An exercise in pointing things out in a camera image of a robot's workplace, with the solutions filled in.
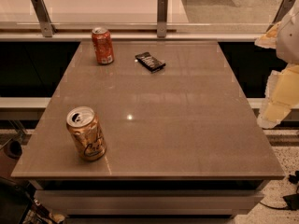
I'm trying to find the metal railing bracket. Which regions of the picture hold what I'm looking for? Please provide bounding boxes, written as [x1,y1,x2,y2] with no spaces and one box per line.
[31,0,55,37]
[157,0,168,37]
[267,0,299,30]

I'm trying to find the black rxbar chocolate bar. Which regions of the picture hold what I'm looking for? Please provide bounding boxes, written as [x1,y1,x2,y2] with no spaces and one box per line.
[135,52,165,73]

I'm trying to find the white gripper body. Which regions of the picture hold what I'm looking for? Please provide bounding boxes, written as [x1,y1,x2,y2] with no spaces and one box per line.
[276,6,299,63]

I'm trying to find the right metal railing bracket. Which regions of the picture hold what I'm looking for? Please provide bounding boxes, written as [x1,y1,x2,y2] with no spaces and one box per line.
[267,0,299,30]

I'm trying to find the left metal railing bracket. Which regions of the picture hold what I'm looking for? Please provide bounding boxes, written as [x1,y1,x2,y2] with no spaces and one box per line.
[31,0,55,37]

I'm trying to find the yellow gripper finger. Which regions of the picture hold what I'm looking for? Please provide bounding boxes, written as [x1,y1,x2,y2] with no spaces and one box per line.
[254,21,280,49]
[257,63,299,129]

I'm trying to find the black cable and plug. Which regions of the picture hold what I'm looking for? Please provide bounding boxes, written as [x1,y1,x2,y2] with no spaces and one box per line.
[258,170,299,211]

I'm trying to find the red soda can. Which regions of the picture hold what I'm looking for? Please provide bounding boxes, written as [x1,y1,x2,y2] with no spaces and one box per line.
[92,27,114,64]

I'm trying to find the dark round bin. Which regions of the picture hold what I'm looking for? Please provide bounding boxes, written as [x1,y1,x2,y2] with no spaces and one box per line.
[4,140,22,160]

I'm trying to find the middle metal railing bracket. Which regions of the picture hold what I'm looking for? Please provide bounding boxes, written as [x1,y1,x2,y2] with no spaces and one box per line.
[157,0,168,37]

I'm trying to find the orange gold soda can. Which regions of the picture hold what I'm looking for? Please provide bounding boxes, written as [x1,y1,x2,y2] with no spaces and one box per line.
[66,106,107,161]

